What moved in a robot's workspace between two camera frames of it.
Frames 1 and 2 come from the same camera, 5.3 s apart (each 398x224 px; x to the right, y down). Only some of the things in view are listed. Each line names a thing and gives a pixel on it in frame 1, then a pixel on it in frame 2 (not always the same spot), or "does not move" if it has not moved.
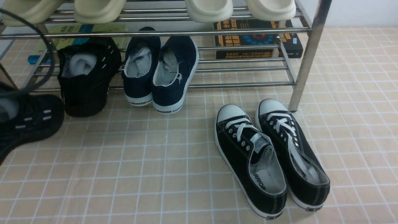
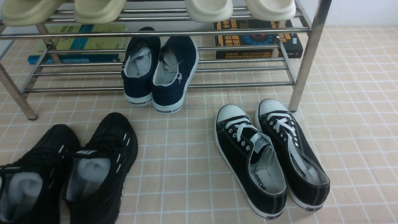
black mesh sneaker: x=24 y=118 -> x=31 y=187
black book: x=290 y=45 does not move
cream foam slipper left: x=209 y=11 does not move
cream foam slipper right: x=271 y=10 does not move
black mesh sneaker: x=84 y=71 -> x=93 y=190
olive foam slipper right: x=97 y=11 does not move
